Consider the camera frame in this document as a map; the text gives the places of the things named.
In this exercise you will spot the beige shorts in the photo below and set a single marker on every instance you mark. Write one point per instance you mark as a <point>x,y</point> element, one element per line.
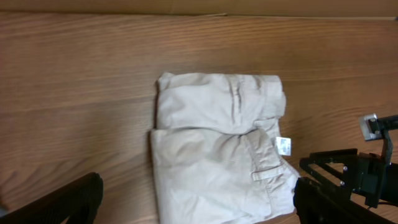
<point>217,151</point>

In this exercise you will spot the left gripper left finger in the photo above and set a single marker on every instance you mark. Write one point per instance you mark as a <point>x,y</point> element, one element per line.
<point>76,202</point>

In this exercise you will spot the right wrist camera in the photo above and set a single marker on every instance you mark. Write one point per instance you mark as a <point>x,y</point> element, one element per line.
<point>374,128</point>

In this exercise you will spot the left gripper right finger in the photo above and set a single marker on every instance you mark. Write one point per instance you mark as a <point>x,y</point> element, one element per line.
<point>316,204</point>

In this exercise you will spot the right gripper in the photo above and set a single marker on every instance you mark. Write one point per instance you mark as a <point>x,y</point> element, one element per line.
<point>346,172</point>

